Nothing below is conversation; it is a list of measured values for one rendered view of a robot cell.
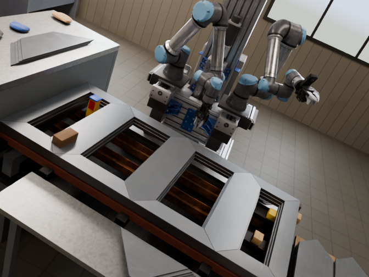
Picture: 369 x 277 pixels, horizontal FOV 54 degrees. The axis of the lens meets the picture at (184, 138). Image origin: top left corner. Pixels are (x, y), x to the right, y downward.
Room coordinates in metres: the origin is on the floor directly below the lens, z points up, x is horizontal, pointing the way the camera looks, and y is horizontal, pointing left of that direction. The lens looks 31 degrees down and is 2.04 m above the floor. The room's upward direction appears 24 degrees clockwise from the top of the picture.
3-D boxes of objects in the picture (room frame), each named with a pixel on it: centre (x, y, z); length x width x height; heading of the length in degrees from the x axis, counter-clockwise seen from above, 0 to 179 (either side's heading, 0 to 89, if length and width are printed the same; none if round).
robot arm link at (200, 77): (2.13, 0.04, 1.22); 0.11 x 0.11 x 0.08; 56
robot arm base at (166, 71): (2.42, 0.26, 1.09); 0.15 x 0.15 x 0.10
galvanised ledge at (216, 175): (2.09, -0.24, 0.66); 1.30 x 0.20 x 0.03; 80
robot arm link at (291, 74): (2.18, -0.45, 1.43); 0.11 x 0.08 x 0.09; 21
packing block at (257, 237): (1.46, -0.56, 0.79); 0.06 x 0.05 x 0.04; 170
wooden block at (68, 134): (1.45, 0.55, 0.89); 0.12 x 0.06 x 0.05; 165
